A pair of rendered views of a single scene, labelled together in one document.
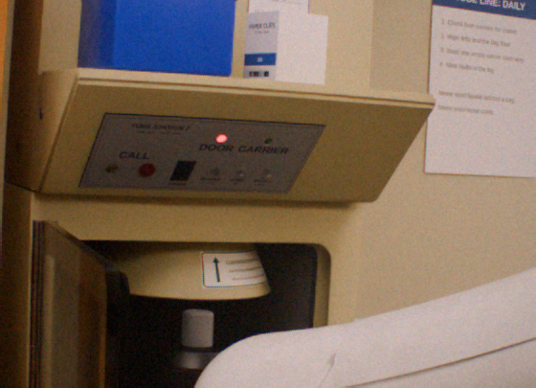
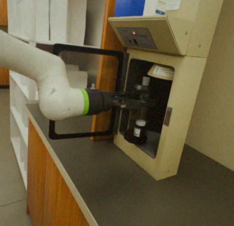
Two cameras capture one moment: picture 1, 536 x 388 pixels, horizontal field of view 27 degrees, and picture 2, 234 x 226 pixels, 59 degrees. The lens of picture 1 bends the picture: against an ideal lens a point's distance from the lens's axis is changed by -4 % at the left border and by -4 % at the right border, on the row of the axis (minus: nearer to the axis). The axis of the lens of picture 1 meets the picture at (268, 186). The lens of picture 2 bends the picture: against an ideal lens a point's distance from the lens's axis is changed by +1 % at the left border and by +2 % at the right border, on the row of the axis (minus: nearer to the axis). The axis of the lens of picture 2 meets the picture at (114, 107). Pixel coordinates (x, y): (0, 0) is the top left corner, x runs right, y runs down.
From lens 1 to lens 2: 1.08 m
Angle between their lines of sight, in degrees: 81
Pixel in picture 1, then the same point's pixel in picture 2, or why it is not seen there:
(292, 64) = (146, 12)
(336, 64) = (186, 13)
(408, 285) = not seen: outside the picture
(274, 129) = (140, 29)
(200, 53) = (124, 11)
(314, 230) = (172, 62)
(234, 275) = (160, 72)
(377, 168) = (170, 42)
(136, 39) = (116, 10)
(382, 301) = not seen: outside the picture
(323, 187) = (163, 48)
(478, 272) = not seen: outside the picture
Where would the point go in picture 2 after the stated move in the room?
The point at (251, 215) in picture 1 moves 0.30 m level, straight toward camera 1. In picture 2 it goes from (159, 56) to (75, 45)
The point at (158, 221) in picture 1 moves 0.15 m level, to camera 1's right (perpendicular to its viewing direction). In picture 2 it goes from (143, 55) to (154, 58)
